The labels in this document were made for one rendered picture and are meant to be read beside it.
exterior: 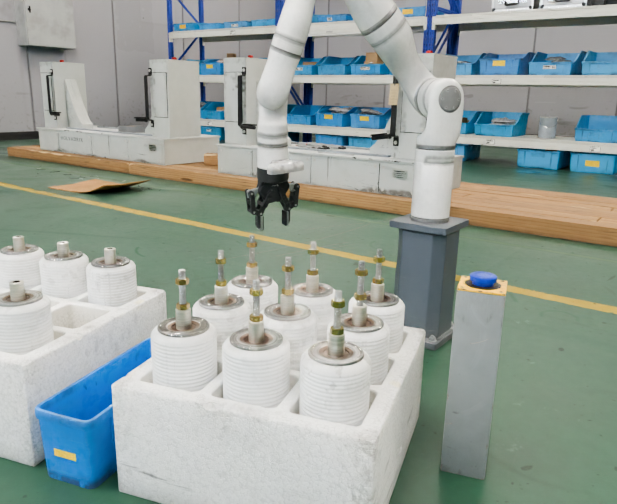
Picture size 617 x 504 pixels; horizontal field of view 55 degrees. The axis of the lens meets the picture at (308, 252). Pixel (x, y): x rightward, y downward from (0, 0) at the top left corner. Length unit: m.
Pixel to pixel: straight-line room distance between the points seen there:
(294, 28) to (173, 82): 3.08
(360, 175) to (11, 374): 2.49
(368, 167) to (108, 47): 5.77
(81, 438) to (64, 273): 0.43
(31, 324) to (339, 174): 2.48
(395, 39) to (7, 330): 0.93
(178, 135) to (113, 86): 4.18
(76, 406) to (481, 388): 0.65
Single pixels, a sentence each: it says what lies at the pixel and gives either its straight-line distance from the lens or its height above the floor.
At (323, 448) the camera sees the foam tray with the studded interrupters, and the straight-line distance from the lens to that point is 0.78.
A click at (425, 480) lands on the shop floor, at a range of 1.02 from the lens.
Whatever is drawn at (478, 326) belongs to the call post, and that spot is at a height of 0.26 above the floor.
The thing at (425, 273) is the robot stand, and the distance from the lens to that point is 1.42.
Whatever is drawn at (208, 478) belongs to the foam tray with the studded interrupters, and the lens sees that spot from 0.89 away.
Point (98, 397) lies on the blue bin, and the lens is 1.11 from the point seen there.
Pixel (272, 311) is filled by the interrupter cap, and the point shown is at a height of 0.25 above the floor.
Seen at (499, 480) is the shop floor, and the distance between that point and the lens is 1.05.
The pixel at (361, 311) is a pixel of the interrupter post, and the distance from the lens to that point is 0.89.
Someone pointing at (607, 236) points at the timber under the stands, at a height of 0.04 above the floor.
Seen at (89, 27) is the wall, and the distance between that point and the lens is 8.35.
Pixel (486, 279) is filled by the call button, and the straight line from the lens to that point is 0.91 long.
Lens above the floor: 0.59
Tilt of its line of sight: 15 degrees down
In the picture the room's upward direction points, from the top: 1 degrees clockwise
